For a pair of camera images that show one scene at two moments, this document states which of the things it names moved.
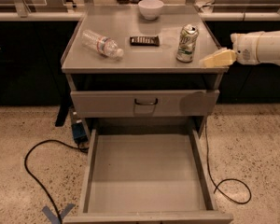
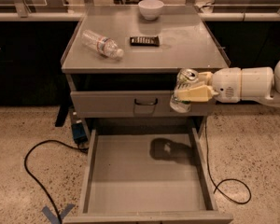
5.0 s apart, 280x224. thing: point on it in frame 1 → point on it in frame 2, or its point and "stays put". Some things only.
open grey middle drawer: (147, 175) stays put
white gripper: (245, 49) → (226, 84)
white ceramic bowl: (150, 8) stays put
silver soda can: (187, 45) → (185, 78)
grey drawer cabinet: (142, 63) stays put
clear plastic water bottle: (104, 45) stays put
